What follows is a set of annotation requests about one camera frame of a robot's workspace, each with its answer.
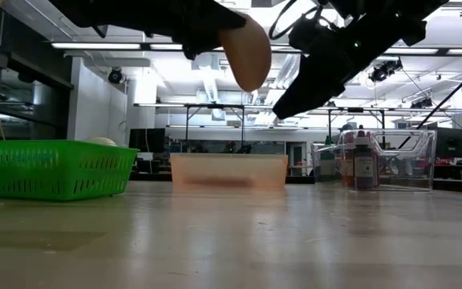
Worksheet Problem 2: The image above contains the long black arm cable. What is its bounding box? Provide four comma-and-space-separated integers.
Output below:
397, 51, 462, 149

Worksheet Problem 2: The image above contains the black workstation frame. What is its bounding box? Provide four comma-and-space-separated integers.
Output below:
133, 102, 387, 154

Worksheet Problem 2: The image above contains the clear plastic bin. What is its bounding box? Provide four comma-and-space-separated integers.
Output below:
310, 128, 437, 192

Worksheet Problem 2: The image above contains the pink toy bread bun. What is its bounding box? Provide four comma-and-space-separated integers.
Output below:
217, 11, 273, 93

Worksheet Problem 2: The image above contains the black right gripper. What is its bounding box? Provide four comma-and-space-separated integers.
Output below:
271, 15, 380, 120

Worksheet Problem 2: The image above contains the black aluminium rig frame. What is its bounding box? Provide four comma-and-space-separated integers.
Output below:
50, 42, 462, 56

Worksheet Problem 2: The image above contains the orange translucent plastic bin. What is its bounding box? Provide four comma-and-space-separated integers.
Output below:
169, 153, 289, 190

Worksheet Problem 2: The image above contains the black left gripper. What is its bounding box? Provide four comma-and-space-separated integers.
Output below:
94, 0, 247, 61

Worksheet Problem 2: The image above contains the black ceiling camera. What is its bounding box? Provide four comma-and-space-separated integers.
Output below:
369, 59, 403, 83
108, 67, 124, 85

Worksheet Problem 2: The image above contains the green plastic basket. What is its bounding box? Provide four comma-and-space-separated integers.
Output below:
0, 139, 140, 201

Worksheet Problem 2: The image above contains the black computer monitor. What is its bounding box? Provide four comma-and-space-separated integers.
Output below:
128, 128, 167, 153
435, 127, 462, 159

